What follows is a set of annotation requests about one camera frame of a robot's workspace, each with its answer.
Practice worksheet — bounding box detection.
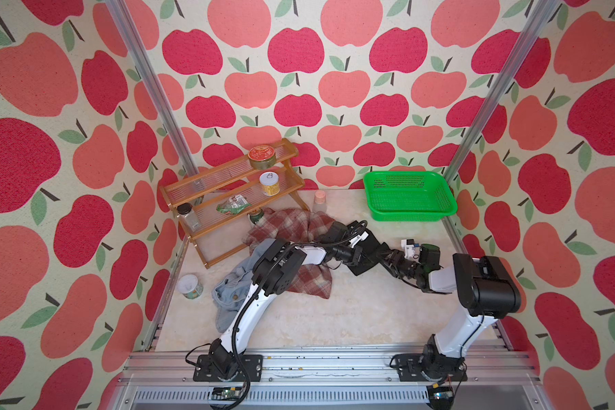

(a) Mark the black skirt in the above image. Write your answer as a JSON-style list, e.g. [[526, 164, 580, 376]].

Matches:
[[347, 229, 391, 276]]

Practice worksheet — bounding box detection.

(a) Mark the green plastic basket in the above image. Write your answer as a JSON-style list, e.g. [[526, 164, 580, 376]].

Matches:
[[363, 171, 458, 222]]

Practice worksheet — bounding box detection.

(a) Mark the left aluminium corner post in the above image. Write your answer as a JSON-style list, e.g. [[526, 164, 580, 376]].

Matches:
[[106, 0, 197, 176]]

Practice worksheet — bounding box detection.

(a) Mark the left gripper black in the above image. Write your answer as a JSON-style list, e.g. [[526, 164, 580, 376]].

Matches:
[[332, 244, 375, 267]]

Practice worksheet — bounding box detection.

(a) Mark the red plaid skirt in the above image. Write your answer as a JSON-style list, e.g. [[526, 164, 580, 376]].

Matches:
[[243, 207, 339, 299]]

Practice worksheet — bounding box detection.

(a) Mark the aluminium corner post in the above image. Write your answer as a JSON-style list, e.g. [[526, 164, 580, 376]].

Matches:
[[106, 0, 197, 176], [442, 0, 565, 186]]

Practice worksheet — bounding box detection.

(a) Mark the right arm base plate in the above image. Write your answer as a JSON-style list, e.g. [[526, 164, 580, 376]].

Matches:
[[389, 354, 467, 384]]

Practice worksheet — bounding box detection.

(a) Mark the white small cup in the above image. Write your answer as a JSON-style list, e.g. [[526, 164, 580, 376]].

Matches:
[[176, 274, 203, 300]]

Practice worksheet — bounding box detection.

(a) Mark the light denim skirt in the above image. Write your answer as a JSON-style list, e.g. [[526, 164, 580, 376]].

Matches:
[[211, 240, 269, 333]]

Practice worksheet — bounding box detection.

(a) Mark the wooden two-tier shelf rack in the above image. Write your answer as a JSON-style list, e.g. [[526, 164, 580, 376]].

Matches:
[[161, 138, 310, 268]]

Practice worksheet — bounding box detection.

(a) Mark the red-lid tin can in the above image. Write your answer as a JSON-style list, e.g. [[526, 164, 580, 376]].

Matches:
[[248, 145, 277, 170]]

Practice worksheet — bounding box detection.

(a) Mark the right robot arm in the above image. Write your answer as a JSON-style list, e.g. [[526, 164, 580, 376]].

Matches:
[[380, 244, 522, 382]]

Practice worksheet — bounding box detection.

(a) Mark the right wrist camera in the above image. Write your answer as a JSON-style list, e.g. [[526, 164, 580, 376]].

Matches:
[[401, 239, 420, 260]]

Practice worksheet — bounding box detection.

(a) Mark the right aluminium corner post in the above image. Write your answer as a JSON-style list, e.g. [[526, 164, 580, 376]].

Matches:
[[442, 0, 565, 186]]

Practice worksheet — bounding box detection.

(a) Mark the black-cap spice jar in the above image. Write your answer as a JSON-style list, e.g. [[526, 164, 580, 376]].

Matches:
[[177, 203, 201, 233]]

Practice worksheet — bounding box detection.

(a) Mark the green snack packet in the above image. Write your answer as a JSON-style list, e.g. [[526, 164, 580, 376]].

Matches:
[[216, 194, 251, 215]]

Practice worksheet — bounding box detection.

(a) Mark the pink-cap clear bottle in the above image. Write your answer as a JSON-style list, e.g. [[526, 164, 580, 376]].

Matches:
[[312, 190, 327, 213]]

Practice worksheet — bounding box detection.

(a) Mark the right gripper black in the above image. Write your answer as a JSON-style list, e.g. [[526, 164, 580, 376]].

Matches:
[[378, 250, 422, 281]]

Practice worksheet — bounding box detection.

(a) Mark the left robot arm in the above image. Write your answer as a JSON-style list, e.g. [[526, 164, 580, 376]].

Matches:
[[205, 220, 369, 381]]

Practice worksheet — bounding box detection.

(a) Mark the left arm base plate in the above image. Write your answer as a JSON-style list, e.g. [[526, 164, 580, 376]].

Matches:
[[192, 355, 263, 383]]

